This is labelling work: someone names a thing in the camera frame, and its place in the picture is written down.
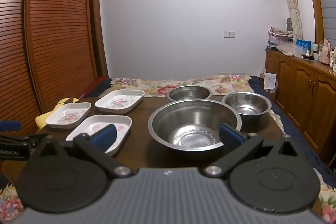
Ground blue box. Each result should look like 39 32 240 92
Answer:
296 39 312 50

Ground white floral rectangular plate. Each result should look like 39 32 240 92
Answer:
95 90 145 114
66 114 132 157
45 102 92 129

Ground red and dark cloth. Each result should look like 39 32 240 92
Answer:
84 76 114 98

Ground white paper bag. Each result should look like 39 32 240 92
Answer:
263 72 278 91

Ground yellow plush toy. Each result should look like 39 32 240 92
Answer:
35 97 80 130

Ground clear plastic bags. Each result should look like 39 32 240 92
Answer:
278 43 308 57

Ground pile of folded fabrics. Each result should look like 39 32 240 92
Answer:
267 27 294 48

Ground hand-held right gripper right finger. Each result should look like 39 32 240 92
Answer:
202 124 305 178

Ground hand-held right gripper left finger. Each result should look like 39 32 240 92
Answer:
29 124 133 179

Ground large steel bowl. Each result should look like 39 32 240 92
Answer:
148 99 242 160

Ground floral bed blanket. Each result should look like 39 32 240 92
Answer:
0 75 336 224

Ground brown louvered wooden wardrobe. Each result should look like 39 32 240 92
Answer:
0 0 100 136

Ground small steel bowl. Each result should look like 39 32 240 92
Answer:
222 92 272 123
167 85 213 103

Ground brown wooden door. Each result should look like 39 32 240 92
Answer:
91 0 110 79

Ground wooden sideboard cabinet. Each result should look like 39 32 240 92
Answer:
265 48 336 165

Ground pink bottle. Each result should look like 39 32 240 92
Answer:
321 39 331 65

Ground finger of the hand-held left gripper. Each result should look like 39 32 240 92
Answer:
0 134 47 148
0 120 22 132

